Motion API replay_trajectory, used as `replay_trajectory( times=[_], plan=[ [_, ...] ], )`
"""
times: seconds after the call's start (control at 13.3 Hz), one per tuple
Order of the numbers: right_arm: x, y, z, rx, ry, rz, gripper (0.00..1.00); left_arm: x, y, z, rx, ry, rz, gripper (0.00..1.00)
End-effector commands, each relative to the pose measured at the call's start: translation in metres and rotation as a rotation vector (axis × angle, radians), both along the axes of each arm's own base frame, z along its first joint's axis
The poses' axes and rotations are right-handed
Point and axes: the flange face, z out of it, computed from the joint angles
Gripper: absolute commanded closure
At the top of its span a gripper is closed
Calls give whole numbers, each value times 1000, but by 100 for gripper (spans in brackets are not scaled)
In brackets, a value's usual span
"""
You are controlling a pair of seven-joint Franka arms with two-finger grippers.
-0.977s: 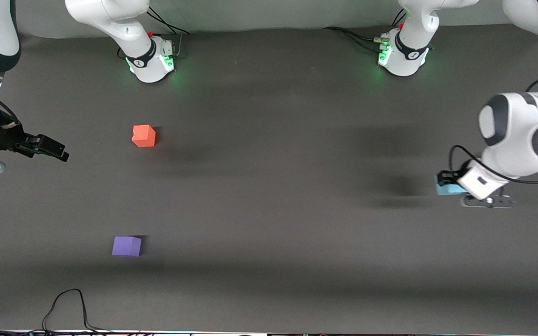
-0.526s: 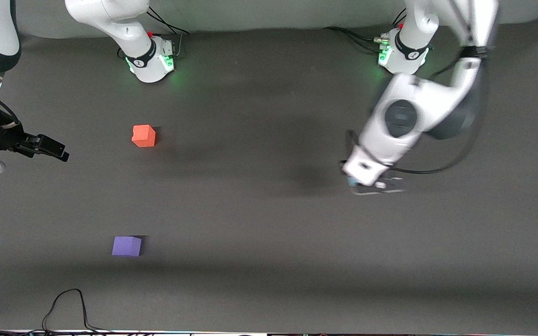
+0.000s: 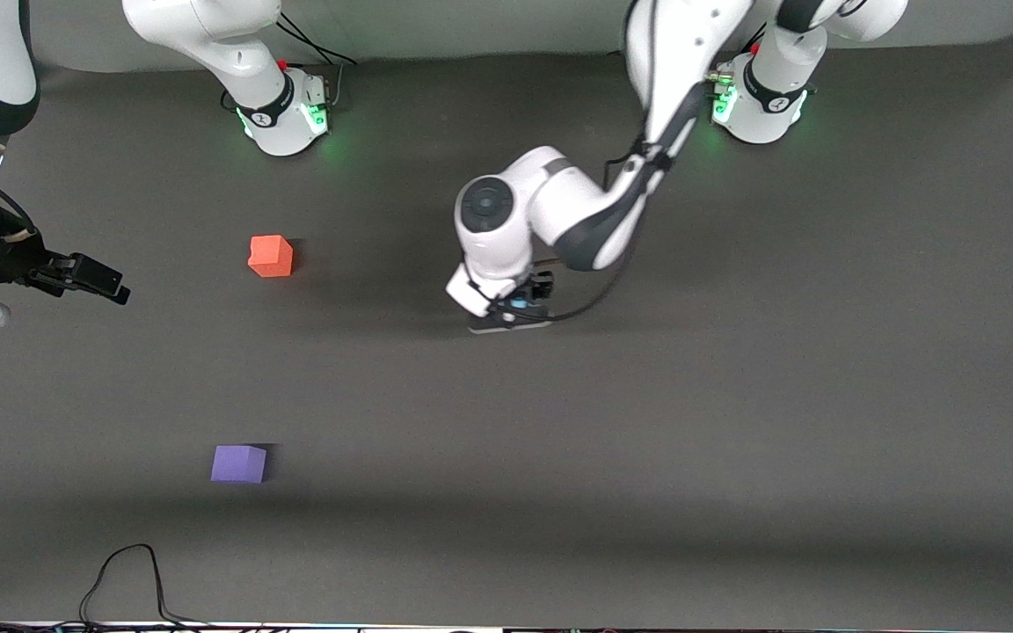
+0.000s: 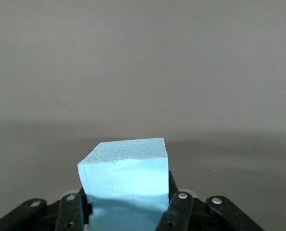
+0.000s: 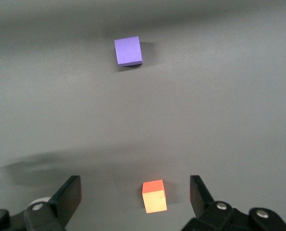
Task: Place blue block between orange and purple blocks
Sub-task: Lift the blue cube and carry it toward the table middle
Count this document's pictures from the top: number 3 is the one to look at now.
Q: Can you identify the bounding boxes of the black right base cables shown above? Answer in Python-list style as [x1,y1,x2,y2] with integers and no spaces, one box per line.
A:
[273,9,358,111]

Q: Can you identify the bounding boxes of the orange block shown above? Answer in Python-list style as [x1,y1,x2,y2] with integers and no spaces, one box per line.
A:
[248,235,295,279]

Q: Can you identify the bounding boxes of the black looped table cable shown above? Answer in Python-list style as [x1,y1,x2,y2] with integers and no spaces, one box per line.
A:
[0,543,261,633]

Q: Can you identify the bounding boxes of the purple block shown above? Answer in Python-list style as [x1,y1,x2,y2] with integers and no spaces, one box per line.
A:
[211,445,267,484]

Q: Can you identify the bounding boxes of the dark grey table mat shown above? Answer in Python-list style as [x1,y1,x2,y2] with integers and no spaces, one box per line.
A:
[0,31,1013,629]

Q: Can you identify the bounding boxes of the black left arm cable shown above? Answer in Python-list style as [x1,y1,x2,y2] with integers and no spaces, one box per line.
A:
[546,132,674,323]

